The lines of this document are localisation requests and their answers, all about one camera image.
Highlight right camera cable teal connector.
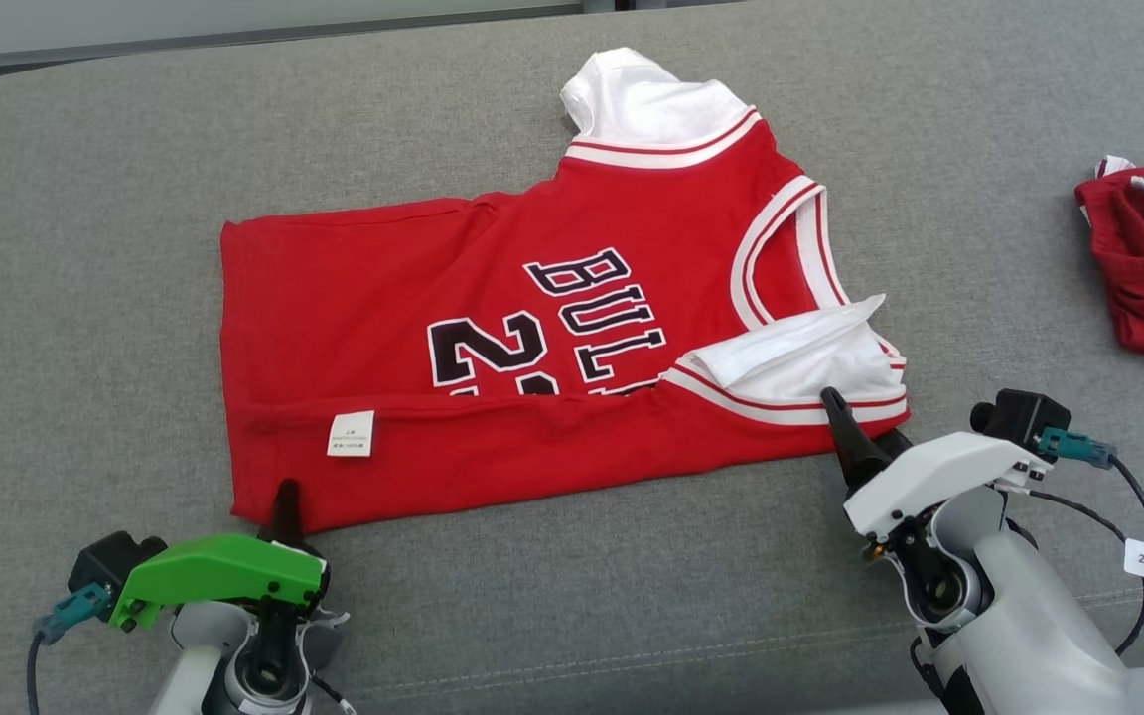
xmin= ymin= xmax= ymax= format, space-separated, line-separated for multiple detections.
xmin=1037 ymin=427 xmax=1144 ymax=715

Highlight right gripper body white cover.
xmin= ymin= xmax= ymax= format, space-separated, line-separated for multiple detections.
xmin=842 ymin=430 xmax=1056 ymax=629

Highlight red basketball jersey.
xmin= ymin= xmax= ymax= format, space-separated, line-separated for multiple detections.
xmin=219 ymin=47 xmax=912 ymax=534

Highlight grey fabric sofa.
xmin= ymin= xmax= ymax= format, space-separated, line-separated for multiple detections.
xmin=0 ymin=0 xmax=1144 ymax=715

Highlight camera cable teal connector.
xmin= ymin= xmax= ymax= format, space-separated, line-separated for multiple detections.
xmin=24 ymin=582 xmax=116 ymax=715
xmin=1037 ymin=427 xmax=1144 ymax=715

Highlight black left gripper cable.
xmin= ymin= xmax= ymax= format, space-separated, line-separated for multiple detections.
xmin=309 ymin=675 xmax=357 ymax=715

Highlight left camera cable teal connector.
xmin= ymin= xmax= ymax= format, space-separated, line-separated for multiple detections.
xmin=24 ymin=582 xmax=116 ymax=715

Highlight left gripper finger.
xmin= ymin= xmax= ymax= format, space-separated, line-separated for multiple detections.
xmin=255 ymin=480 xmax=305 ymax=547

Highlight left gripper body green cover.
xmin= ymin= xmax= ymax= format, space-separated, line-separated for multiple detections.
xmin=107 ymin=532 xmax=347 ymax=702

